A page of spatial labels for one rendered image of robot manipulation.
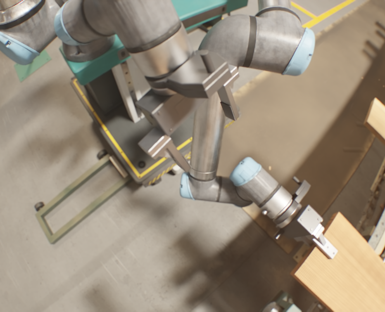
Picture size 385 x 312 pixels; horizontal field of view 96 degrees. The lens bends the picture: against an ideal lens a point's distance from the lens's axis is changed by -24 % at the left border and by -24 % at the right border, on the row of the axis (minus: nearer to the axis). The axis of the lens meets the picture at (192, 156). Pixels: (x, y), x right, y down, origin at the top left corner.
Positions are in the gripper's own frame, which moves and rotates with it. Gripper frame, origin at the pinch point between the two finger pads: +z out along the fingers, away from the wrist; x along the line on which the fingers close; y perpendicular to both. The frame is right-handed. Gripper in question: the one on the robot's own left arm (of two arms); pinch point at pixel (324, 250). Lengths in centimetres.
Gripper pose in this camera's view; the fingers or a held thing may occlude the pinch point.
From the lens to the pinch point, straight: 62.2
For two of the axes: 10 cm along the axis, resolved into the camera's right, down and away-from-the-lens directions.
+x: 0.2, -3.9, -9.2
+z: 6.9, 6.7, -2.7
